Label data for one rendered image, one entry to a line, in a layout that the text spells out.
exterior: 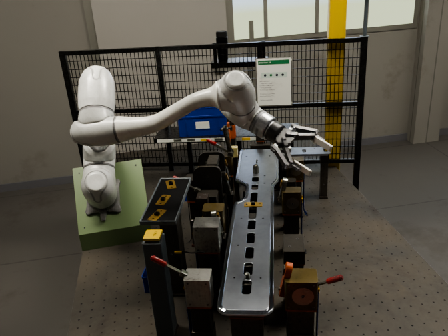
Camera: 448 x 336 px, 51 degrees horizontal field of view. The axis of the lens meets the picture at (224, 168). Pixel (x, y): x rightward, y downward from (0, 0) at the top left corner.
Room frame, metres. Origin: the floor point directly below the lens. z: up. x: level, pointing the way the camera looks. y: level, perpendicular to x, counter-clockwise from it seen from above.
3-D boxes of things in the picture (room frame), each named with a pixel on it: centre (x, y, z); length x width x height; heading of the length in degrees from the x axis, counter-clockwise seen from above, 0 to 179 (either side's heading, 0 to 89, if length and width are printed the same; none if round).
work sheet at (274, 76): (2.89, -0.35, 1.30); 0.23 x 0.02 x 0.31; 83
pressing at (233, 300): (1.87, -0.13, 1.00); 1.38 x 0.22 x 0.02; 173
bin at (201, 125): (2.82, 0.11, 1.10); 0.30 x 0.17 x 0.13; 88
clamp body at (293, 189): (1.92, -0.32, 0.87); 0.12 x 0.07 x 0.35; 83
